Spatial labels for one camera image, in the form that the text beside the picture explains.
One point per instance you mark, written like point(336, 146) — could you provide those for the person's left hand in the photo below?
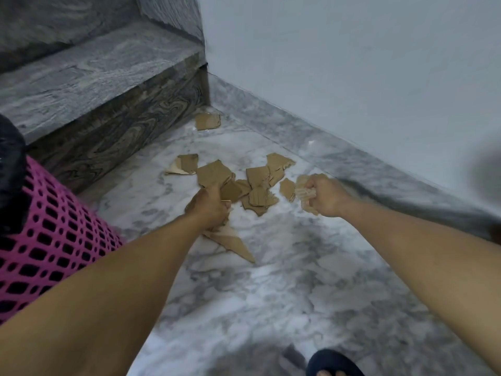
point(205, 209)

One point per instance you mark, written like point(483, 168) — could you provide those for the person's right hand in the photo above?
point(330, 197)

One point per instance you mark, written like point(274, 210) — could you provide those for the person's right fingers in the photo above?
point(310, 196)

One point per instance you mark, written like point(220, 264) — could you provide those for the person's left fingers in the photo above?
point(224, 209)

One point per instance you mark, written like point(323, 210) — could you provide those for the light cardboard wad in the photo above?
point(303, 188)

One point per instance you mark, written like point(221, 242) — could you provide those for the long pointed cardboard strip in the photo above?
point(235, 243)

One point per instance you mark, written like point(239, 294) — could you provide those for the person's left forearm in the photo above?
point(98, 297)

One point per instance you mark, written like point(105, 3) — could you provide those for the person's right forearm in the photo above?
point(422, 262)

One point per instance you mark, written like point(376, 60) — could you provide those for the pile of torn cardboard pieces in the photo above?
point(258, 187)

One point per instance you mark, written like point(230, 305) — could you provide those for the lone small cardboard scrap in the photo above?
point(207, 121)

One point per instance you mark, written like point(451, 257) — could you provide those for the grey granite stair step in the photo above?
point(78, 23)
point(117, 97)

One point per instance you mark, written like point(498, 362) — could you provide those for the dark blue slipper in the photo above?
point(332, 360)

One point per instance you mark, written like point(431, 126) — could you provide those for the pink plastic lattice basket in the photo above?
point(51, 238)

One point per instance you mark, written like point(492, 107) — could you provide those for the black bag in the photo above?
point(11, 172)

